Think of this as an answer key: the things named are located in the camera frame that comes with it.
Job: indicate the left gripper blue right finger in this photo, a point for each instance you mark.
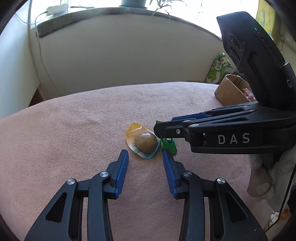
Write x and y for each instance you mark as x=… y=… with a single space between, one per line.
x=174 y=171

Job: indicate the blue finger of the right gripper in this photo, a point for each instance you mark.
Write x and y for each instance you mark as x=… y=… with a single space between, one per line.
x=172 y=129
x=195 y=116

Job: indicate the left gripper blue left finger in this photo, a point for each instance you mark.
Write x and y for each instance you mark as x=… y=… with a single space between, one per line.
x=117 y=171

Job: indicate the green small snack packet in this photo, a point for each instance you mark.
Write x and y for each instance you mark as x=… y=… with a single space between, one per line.
x=167 y=144

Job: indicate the brown cardboard box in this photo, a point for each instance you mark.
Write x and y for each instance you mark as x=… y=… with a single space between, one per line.
x=229 y=90

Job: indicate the green paper bag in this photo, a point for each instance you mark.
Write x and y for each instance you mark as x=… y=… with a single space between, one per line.
x=220 y=67

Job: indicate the pink tablecloth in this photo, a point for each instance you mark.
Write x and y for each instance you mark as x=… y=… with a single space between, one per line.
x=77 y=136

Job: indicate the landscape painting scroll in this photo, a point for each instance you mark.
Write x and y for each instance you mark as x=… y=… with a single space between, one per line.
x=266 y=17

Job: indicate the potted spider plant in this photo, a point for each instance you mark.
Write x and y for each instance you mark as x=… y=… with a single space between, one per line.
x=148 y=8

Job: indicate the white power adapter box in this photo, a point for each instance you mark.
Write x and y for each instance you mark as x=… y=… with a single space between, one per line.
x=53 y=10

